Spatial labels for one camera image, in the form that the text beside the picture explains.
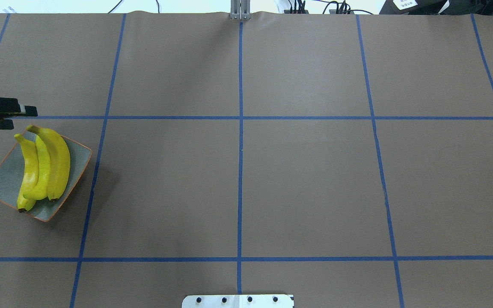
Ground yellow banana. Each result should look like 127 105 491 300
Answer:
14 134 39 213
26 125 71 201
22 135 51 200

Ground grey square plate orange rim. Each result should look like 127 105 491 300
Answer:
0 136 92 222

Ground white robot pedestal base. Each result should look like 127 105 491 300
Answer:
181 294 295 308

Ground aluminium frame post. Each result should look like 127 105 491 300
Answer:
229 0 252 21

